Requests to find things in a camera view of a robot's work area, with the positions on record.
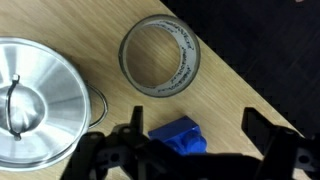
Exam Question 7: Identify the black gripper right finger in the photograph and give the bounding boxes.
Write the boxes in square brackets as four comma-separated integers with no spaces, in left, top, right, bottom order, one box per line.
[241,107,320,180]

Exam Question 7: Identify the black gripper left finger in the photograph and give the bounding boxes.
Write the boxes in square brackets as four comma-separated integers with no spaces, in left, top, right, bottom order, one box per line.
[61,105,158,180]

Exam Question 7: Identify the blue toy block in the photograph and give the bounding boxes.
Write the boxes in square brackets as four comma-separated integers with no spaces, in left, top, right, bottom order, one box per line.
[147,115,208,157]

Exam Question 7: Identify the roll of grey tape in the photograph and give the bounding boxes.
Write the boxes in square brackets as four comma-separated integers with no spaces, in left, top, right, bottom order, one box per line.
[118,13,202,99]

